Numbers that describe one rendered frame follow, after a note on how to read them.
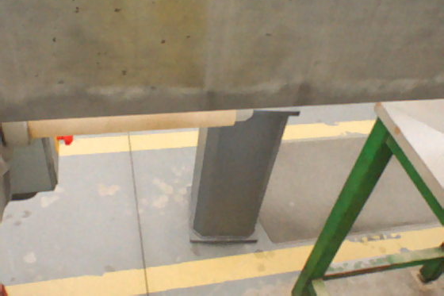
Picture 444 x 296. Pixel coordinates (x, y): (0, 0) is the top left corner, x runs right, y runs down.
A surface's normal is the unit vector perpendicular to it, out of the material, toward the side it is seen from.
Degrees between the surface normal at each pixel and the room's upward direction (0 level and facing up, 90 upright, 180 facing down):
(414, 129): 0
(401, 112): 0
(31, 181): 90
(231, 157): 90
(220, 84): 90
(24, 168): 90
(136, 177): 0
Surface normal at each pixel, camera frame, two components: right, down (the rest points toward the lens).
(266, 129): 0.09, 0.70
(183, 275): 0.13, -0.72
